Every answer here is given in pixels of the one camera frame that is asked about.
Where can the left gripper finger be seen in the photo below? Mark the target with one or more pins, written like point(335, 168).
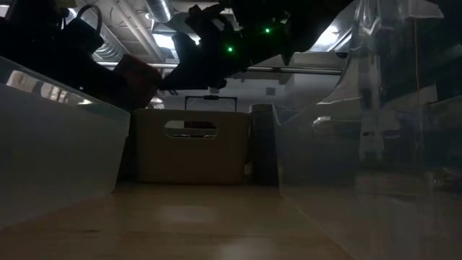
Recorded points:
point(104, 90)

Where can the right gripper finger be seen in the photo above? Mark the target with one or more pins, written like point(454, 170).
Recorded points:
point(187, 50)
point(195, 79)

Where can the dark red box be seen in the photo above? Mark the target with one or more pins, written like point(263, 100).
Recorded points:
point(139, 81)

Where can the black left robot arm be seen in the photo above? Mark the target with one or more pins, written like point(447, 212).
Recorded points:
point(29, 32)

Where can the ceiling light panel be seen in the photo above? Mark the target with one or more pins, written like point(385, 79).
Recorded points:
point(164, 41)

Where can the horizontal ceiling pipe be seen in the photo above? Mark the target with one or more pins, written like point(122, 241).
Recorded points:
point(307, 70)

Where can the clear plastic bin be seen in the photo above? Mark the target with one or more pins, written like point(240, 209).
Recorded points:
point(54, 144)
point(325, 162)

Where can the black rectangular stand frame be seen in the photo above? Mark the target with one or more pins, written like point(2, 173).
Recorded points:
point(211, 97)

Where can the large silver ceiling duct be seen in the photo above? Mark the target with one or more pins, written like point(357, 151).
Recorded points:
point(108, 50)

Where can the silver spiral ceiling duct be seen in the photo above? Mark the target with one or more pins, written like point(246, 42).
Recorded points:
point(160, 11)

